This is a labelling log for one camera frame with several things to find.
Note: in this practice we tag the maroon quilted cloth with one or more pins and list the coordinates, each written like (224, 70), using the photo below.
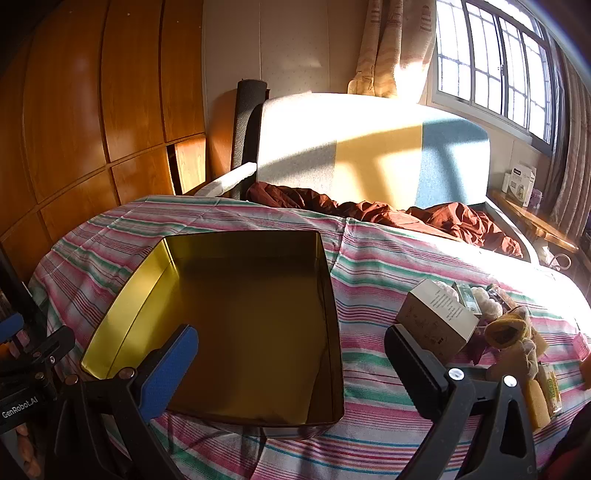
(572, 452)

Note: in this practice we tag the reddish brown blanket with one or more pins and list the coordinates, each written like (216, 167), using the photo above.
(443, 221)

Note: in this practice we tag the white plastic bag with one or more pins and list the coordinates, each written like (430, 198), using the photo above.
(489, 300)

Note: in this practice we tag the gold tin box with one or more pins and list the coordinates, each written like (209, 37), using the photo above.
(249, 323)

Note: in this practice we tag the barred window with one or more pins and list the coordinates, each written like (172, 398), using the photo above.
(485, 60)

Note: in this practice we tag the small white box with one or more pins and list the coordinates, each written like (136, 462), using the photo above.
(508, 182)

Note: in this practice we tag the striped brown curtain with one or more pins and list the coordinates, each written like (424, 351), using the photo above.
(575, 161)

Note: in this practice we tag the small cardboard box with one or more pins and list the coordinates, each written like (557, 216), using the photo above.
(434, 318)

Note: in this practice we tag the person's left hand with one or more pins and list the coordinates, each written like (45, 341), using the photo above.
(27, 452)

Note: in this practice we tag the patterned beige curtain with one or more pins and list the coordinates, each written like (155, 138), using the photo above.
(392, 46)

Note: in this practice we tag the padded colour block headboard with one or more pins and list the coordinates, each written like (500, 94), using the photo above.
(346, 147)

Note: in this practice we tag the green edged cracker packet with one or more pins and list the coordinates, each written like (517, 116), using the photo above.
(467, 297)
(551, 387)

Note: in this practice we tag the rolled dark mat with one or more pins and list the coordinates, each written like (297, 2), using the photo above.
(247, 120)

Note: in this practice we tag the large yellow sponge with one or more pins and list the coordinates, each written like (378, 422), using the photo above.
(538, 406)

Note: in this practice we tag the wooden wardrobe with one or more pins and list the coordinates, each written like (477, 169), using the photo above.
(69, 115)

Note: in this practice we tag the yellow knit sock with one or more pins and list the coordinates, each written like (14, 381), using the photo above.
(503, 332)

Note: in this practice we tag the white bed side rail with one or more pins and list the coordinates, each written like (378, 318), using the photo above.
(512, 226)
(231, 177)

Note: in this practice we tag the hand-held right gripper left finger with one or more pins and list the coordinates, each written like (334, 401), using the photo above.
(171, 371)

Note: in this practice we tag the white product box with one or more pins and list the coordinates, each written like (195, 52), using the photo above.
(524, 182)

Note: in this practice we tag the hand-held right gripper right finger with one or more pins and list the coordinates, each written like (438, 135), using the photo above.
(411, 369)

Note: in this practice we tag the striped bed sheet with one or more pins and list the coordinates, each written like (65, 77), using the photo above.
(369, 258)

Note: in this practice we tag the purple jar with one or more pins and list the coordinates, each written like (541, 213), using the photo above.
(536, 199)

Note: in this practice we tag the wooden side table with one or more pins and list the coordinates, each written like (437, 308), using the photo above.
(531, 221)

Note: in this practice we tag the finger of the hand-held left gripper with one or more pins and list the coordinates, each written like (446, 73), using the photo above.
(9, 327)
(51, 346)

